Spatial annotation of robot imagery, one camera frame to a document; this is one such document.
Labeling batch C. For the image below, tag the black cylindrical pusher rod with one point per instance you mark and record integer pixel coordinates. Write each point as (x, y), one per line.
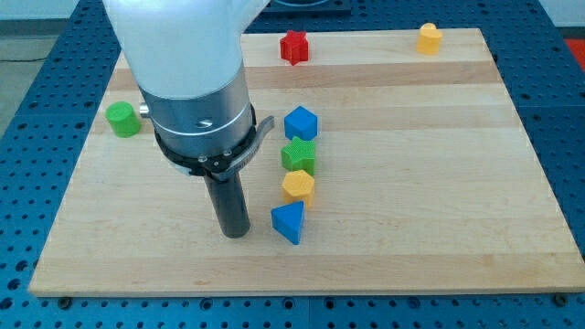
(229, 204)

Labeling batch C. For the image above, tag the blue triangle block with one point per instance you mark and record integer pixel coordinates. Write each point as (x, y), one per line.
(288, 221)

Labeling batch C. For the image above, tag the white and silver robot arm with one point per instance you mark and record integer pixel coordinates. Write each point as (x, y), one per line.
(187, 61)

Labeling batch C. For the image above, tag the yellow hexagon block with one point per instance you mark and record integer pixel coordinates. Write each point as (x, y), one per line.
(298, 186)

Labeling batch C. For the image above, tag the black clamp with metal lever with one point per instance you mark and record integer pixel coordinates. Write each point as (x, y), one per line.
(223, 166)

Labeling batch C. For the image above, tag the green star block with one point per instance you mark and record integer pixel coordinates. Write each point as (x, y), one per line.
(299, 155)

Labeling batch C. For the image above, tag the blue cube block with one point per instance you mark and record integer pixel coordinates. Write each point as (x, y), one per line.
(301, 123)

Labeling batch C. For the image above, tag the green cylinder block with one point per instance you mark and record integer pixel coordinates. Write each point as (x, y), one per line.
(122, 119)

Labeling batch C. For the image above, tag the red star block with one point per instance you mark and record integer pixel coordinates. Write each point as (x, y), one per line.
(294, 47)

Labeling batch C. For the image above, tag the light wooden board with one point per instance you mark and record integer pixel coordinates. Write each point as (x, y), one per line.
(425, 183)

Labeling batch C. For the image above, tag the yellow heart block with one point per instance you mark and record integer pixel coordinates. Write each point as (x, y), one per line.
(429, 39)

